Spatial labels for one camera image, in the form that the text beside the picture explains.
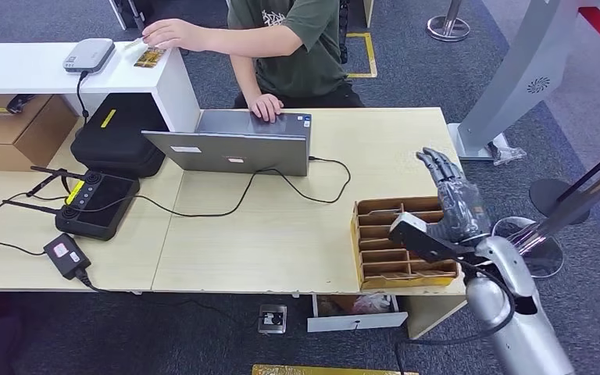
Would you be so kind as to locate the white furniture frame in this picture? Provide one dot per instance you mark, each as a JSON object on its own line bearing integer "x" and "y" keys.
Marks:
{"x": 124, "y": 13}

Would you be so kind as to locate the brown cardboard box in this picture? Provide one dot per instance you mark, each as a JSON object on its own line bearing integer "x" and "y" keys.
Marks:
{"x": 0, "y": 134}

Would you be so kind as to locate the grey laptop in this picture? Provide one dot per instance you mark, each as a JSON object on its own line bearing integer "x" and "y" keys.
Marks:
{"x": 227, "y": 152}

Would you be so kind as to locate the person's right forearm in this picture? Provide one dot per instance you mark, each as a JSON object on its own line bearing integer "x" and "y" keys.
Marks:
{"x": 245, "y": 77}

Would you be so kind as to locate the black power adapter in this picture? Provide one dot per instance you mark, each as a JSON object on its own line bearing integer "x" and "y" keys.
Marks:
{"x": 66, "y": 256}

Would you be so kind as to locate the metal floor socket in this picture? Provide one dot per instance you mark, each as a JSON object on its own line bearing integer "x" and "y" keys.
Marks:
{"x": 272, "y": 319}

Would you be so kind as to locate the person's left hand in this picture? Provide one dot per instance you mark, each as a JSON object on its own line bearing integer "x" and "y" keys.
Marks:
{"x": 170, "y": 35}

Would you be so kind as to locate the silver pole with chrome base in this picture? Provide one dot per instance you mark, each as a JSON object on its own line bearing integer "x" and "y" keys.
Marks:
{"x": 579, "y": 204}

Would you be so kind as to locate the white shelf riser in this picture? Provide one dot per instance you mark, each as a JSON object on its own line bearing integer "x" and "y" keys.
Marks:
{"x": 31, "y": 67}

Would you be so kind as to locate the cardboard divided card organizer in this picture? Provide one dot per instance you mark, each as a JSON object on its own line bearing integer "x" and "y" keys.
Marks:
{"x": 383, "y": 282}

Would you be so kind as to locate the yellow gold strip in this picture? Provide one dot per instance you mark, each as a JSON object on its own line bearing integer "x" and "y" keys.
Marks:
{"x": 320, "y": 370}

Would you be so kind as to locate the gold printed card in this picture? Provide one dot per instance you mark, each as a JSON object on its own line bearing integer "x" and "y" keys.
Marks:
{"x": 150, "y": 57}

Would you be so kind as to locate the chrome stanchion base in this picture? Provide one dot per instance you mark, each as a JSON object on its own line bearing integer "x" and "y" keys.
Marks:
{"x": 447, "y": 28}

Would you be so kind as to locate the clear plastic bag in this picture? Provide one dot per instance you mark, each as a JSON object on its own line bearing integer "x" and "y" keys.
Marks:
{"x": 509, "y": 153}

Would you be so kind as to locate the black carrying case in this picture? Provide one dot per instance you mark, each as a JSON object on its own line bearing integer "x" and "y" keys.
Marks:
{"x": 119, "y": 140}

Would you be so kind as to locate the black controller with antennas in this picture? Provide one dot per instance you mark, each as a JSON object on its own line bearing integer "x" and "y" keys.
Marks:
{"x": 103, "y": 207}

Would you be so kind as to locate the wrist camera with black bracket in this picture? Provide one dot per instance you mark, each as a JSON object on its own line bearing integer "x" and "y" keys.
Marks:
{"x": 419, "y": 240}

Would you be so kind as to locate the white drawer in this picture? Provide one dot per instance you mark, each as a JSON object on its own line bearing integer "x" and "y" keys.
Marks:
{"x": 352, "y": 322}

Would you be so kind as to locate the person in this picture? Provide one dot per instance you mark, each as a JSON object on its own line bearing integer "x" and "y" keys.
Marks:
{"x": 310, "y": 57}

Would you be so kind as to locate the grey flat router box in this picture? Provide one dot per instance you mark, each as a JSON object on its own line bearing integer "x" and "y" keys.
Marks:
{"x": 89, "y": 54}

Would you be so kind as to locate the grey gate pillar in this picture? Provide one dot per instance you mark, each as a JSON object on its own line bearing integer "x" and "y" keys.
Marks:
{"x": 527, "y": 67}

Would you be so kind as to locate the black round stand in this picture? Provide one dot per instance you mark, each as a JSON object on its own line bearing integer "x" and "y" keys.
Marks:
{"x": 548, "y": 199}

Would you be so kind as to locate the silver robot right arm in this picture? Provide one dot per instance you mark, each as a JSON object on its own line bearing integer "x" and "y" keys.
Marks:
{"x": 517, "y": 331}

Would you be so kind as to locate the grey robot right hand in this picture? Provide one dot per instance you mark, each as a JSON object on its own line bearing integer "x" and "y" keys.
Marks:
{"x": 460, "y": 207}

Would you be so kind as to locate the pink white bag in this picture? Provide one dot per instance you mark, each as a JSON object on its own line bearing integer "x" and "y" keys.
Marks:
{"x": 372, "y": 304}

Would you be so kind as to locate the person's right hand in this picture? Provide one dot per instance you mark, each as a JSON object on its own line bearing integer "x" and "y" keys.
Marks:
{"x": 266, "y": 107}

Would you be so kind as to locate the pale small card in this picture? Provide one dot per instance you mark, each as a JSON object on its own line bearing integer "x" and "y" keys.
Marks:
{"x": 134, "y": 43}

